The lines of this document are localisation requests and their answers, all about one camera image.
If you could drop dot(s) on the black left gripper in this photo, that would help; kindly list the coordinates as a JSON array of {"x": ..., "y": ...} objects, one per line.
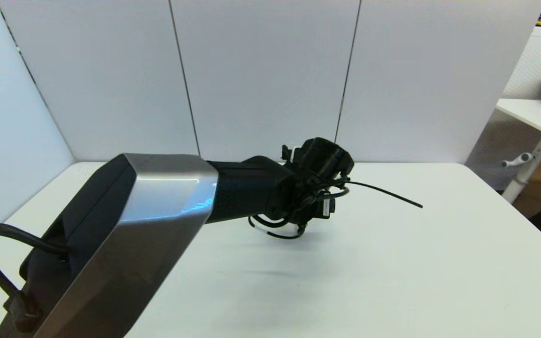
[{"x": 322, "y": 157}]

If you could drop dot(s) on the black and silver left robot arm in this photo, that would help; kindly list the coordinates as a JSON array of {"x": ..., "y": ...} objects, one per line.
[{"x": 158, "y": 211}]

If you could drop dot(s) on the white desk leg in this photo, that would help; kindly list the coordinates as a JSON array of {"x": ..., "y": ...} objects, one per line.
[{"x": 529, "y": 172}]

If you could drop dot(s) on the white side desk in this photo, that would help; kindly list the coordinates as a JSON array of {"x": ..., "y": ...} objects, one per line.
[{"x": 533, "y": 112}]

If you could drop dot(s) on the white perforated panel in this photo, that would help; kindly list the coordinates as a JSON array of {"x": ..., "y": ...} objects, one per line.
[{"x": 536, "y": 63}]

